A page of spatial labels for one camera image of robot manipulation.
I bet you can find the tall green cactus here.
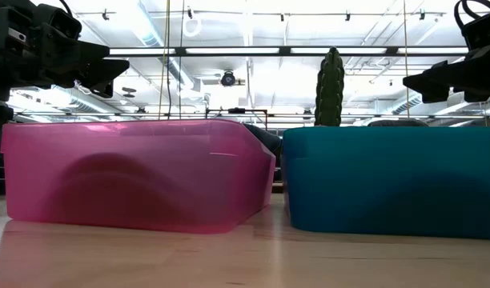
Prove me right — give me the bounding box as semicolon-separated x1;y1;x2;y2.
314;46;346;128

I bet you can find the blue plastic bin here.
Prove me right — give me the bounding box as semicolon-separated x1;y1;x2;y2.
282;126;490;241

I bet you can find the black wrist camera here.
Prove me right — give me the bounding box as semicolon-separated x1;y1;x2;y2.
38;3;82;40
452;0;490;51

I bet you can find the white cable loop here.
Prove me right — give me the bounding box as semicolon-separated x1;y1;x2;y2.
183;7;202;38

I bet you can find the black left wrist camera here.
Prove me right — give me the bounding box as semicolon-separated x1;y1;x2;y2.
38;3;82;40

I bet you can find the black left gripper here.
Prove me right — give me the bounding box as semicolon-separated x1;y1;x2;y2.
28;24;131;99

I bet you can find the yellowish hanging cable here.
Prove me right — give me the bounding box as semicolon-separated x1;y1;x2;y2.
158;0;172;120

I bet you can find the thin hanging cable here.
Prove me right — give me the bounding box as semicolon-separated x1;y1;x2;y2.
402;0;411;119

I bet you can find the translucent pink plastic bin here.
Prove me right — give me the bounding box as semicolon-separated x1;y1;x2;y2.
0;118;277;235

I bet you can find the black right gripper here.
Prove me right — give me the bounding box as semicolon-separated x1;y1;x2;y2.
403;39;490;105

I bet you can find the black frame bar with lights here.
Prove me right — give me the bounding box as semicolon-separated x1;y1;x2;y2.
108;46;470;57

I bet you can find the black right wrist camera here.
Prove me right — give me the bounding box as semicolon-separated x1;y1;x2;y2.
452;0;490;51

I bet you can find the dark hanging cable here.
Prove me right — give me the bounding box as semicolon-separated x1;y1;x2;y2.
177;0;186;120

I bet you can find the dark grey fabric cap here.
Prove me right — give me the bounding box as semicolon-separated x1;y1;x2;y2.
44;153;192;227
367;118;430;128

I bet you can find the black overhead camera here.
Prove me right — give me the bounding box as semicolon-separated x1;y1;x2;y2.
220;70;237;87

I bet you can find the dark grey fabric object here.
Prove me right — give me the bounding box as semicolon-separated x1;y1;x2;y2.
243;122;283;159

